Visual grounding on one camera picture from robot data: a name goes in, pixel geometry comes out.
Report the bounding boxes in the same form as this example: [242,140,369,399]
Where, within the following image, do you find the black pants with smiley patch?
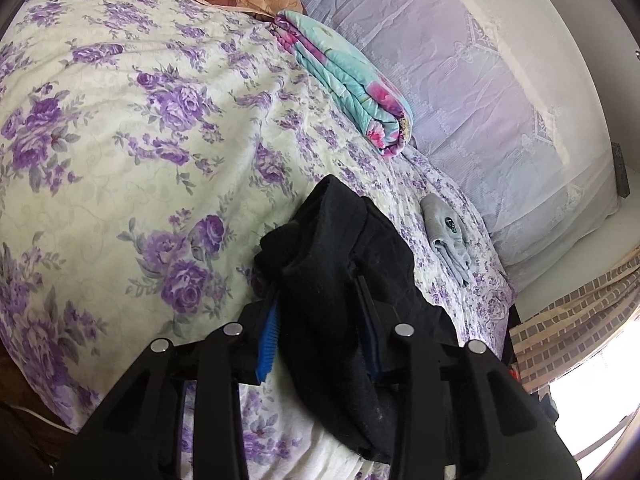
[254,176,458,464]

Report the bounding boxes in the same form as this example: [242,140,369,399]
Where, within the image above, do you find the pile of blue red clothes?
[506,364,561,426]

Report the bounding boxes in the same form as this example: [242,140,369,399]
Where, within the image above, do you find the lavender lace headboard cover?
[302,0,617,285]

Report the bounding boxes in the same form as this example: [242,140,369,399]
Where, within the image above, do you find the beige checked curtain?
[510,247,639,393]

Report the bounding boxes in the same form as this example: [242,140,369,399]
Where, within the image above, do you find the folded turquoise pink blanket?
[273,10,413,158]

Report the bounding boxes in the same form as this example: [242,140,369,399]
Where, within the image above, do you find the folded grey garment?
[420,194,471,287]

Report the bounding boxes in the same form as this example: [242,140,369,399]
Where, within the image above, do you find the purple floral bed quilt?
[0,0,518,480]

